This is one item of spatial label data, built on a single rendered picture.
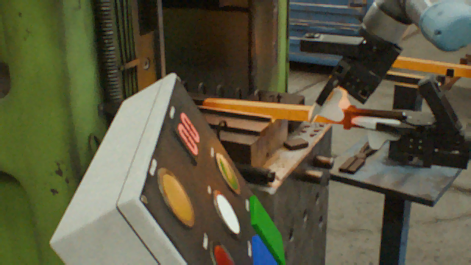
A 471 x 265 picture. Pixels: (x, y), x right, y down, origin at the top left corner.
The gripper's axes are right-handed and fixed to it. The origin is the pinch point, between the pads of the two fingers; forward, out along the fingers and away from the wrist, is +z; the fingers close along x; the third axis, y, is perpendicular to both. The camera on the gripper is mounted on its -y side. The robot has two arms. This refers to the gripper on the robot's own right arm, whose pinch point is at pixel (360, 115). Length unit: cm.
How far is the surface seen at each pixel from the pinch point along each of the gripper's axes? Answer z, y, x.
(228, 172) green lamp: 5.2, -7.7, -46.4
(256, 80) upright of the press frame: 31.1, 2.5, 23.7
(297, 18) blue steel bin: 137, 53, 362
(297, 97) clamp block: 18.3, 3.5, 17.1
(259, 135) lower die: 17.3, 3.4, -7.9
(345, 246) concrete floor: 30, 101, 114
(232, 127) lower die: 22.9, 2.5, -7.9
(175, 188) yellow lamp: 1, -15, -65
